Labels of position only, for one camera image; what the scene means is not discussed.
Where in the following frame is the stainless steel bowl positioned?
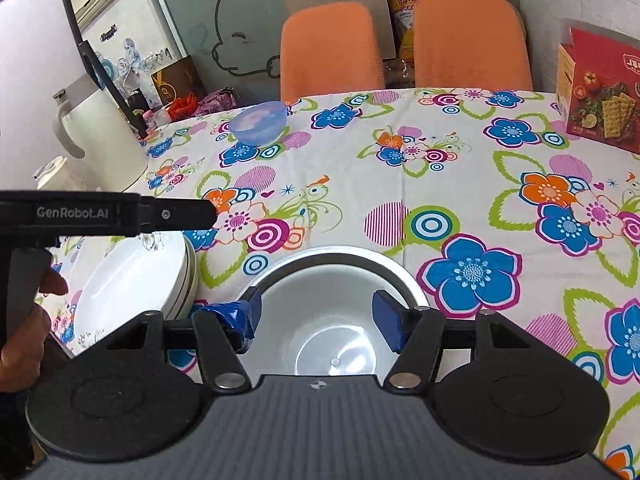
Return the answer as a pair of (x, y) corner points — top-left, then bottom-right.
(234, 245), (432, 386)

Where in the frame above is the white plate with flower print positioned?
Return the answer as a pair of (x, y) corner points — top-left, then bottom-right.
(74, 232), (186, 350)

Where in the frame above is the blue plastic bowl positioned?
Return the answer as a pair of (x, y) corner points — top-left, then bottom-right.
(229, 101), (288, 146)

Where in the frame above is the person's left hand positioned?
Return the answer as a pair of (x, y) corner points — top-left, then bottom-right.
(0, 268), (70, 395)

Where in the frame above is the cream tumbler cup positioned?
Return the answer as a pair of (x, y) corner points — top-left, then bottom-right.
(34, 156), (91, 192)

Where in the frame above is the cream thermos jug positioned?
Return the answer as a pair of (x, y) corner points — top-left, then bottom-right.
(53, 75), (149, 192)

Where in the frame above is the floral tablecloth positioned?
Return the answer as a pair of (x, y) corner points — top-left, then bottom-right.
(27, 89), (639, 479)

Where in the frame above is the red plastic bag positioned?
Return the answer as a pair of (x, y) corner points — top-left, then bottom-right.
(167, 92), (200, 122)

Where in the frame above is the brown gift bag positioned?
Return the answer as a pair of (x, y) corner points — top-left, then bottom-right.
(151, 55), (206, 105)

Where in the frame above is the left orange chair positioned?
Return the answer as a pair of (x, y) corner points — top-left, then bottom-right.
(280, 2), (385, 102)

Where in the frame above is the orange chair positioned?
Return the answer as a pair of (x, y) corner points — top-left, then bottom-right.
(413, 0), (534, 91)
(280, 2), (385, 102)

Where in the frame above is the right orange chair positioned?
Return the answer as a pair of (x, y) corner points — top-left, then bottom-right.
(413, 0), (534, 91)

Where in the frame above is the red cracker box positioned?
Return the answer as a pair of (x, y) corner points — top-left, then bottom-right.
(555, 20), (640, 155)

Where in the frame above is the yellow snack bag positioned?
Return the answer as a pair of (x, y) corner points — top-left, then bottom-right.
(387, 0), (419, 64)

